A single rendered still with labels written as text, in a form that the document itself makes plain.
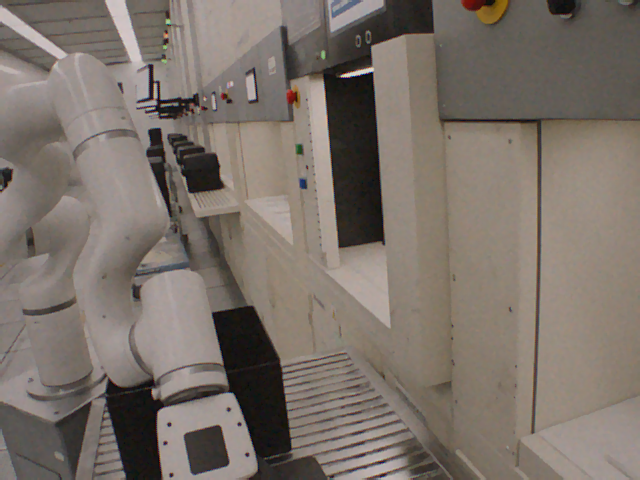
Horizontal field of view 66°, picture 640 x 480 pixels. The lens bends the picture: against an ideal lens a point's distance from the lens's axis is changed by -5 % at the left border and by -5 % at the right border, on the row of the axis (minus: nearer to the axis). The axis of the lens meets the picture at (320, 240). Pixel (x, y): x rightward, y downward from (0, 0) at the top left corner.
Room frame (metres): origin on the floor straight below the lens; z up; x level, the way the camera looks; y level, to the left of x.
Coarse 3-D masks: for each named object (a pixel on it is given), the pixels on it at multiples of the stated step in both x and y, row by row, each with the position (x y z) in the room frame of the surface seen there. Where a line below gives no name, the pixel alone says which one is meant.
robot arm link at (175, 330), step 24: (144, 288) 0.61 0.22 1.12; (168, 288) 0.60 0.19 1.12; (192, 288) 0.61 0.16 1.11; (144, 312) 0.60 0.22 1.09; (168, 312) 0.58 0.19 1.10; (192, 312) 0.58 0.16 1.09; (144, 336) 0.57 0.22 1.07; (168, 336) 0.56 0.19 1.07; (192, 336) 0.56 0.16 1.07; (216, 336) 0.59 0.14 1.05; (144, 360) 0.56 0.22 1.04; (168, 360) 0.54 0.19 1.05; (192, 360) 0.54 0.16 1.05; (216, 360) 0.56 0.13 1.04
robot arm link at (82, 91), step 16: (64, 64) 0.71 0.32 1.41; (80, 64) 0.70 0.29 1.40; (96, 64) 0.72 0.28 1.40; (48, 80) 0.72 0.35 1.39; (64, 80) 0.69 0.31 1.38; (80, 80) 0.69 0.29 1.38; (96, 80) 0.70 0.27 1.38; (112, 80) 0.72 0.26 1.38; (64, 96) 0.68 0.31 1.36; (80, 96) 0.68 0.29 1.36; (96, 96) 0.68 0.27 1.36; (112, 96) 0.70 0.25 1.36; (64, 112) 0.68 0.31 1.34; (80, 112) 0.67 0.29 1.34; (96, 112) 0.67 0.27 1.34; (112, 112) 0.68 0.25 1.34; (128, 112) 0.71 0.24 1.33; (64, 128) 0.68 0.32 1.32; (80, 128) 0.66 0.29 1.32; (96, 128) 0.66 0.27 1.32; (112, 128) 0.67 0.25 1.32; (128, 128) 0.69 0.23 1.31; (80, 144) 0.66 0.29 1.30
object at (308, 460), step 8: (312, 456) 0.60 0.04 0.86; (280, 464) 0.59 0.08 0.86; (288, 464) 0.59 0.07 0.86; (296, 464) 0.59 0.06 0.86; (304, 464) 0.58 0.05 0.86; (312, 464) 0.58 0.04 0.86; (256, 472) 0.58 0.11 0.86; (280, 472) 0.57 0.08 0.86; (288, 472) 0.57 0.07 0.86; (296, 472) 0.57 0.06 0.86; (304, 472) 0.57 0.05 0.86; (312, 472) 0.57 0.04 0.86; (320, 472) 0.56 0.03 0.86
